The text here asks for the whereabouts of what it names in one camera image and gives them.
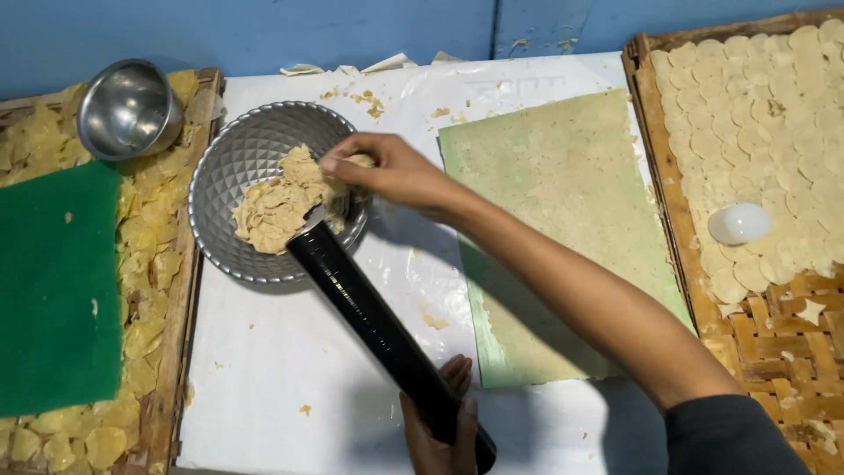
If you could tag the person's left hand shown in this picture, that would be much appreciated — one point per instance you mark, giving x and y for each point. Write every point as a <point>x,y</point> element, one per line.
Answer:
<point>428,455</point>

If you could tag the person's right hand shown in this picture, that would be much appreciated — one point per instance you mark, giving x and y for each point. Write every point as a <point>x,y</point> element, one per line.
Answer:
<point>395,173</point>

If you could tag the person's left fingers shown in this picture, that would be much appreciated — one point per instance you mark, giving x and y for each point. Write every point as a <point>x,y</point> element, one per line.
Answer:
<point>456,371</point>

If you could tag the person's right fingers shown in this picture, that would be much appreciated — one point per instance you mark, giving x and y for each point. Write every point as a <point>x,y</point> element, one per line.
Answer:
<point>343,158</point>

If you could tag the heap of beige dough scraps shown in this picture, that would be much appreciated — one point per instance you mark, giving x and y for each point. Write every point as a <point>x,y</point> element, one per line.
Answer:
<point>277,204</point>

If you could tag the black rolling pin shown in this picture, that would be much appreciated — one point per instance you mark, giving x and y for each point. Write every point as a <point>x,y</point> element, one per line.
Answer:
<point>369,316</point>

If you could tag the torn white paper scraps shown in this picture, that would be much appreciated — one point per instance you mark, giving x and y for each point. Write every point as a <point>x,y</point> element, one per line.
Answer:
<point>369,66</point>

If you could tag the silver faceted metal bowl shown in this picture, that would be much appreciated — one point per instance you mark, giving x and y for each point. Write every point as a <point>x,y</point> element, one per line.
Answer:
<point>237,165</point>

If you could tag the white plastic table sheet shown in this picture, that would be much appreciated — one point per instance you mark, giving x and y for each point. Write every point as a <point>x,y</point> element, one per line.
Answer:
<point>290,356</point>

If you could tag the green rolled dough sheet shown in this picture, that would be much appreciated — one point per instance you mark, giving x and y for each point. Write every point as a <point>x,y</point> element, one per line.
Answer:
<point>567,218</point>

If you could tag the pile of yellow dried chips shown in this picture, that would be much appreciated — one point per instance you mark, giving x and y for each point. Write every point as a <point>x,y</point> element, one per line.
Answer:
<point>145,231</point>

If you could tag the small plain steel bowl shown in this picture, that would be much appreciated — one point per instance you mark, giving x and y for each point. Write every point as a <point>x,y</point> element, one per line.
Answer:
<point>128,109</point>

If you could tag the dark grey sleeve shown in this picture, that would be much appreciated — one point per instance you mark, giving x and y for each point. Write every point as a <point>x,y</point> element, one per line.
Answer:
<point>725,439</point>

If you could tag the green plastic mat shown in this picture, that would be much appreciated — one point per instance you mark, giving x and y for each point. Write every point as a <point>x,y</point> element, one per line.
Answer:
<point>59,283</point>

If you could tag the white light bulb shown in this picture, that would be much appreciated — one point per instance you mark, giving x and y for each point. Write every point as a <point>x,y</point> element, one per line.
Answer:
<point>740,223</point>

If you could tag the woven bamboo tray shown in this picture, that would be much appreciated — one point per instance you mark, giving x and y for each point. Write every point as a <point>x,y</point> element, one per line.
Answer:
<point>784,369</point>

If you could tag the star-shaped dough scrap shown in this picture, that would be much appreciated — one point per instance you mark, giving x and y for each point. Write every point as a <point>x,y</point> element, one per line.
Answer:
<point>811,311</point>

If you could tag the layer of round dough discs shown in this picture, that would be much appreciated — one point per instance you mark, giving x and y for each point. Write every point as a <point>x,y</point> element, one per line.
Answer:
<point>758,132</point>

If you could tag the bamboo tray with wooden frame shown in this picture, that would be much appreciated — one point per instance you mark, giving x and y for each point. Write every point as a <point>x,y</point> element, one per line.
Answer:
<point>173,369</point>

